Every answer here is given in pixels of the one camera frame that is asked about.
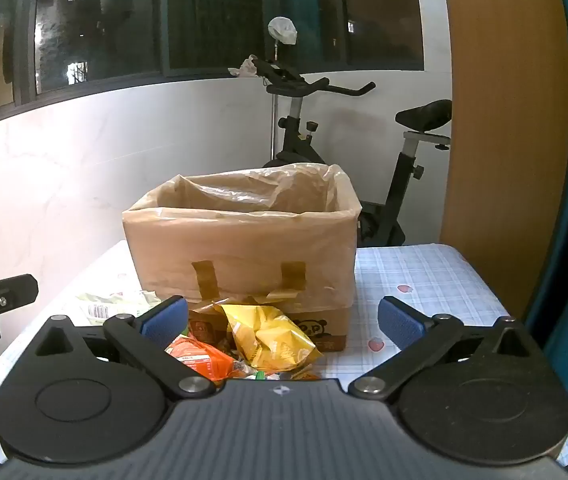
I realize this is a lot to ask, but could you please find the plaid strawberry bedsheet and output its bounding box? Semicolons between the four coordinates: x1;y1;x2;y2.
0;240;568;466

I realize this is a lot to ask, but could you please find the dark glass window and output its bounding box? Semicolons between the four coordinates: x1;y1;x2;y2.
0;0;425;121

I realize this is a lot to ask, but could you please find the brown snack packet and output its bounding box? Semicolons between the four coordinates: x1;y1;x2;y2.
188;307;231;346

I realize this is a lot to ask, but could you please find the white green snack packet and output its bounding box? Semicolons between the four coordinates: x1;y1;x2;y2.
75;290;162;326

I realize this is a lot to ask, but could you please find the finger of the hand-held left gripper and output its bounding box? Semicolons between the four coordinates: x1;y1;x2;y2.
0;274;39;312

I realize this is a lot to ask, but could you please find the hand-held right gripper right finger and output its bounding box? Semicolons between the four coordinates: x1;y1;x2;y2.
349;296;539;402

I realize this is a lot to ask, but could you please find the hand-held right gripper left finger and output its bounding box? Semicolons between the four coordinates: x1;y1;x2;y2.
36;296;217;401

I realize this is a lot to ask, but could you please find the yellow snack bag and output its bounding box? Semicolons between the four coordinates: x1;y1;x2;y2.
219;302;325;373

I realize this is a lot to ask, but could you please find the white plastic bag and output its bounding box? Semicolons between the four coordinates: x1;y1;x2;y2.
267;16;298;46

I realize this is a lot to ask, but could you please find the black exercise bike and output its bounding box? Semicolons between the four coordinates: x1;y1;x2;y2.
251;55;453;248

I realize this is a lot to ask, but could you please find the clear plastic bag liner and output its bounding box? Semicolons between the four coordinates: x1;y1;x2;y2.
123;162;363;311

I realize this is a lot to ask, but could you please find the orange snack packet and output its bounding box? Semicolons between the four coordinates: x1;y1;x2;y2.
166;335;245;383

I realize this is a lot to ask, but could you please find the brown cardboard box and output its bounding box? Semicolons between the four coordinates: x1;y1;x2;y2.
123;162;363;353

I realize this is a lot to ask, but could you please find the crumpled white cloth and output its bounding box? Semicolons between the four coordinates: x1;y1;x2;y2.
228;55;259;79

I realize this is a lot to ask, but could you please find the thin metal pole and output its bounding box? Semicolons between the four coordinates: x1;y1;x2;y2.
271;44;280;162

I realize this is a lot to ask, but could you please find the wooden panel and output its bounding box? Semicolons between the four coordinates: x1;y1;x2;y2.
438;0;568;321

